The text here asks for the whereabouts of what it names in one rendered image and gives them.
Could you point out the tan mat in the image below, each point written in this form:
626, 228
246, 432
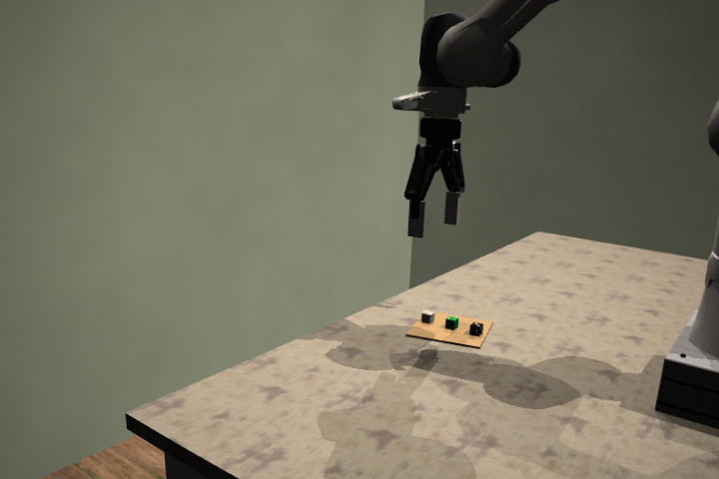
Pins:
436, 331

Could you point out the black die with white pips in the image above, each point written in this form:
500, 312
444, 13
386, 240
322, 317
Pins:
476, 329

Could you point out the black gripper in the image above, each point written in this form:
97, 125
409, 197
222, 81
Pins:
445, 154

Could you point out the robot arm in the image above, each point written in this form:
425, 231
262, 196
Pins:
470, 54

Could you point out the green die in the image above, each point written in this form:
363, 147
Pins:
451, 322

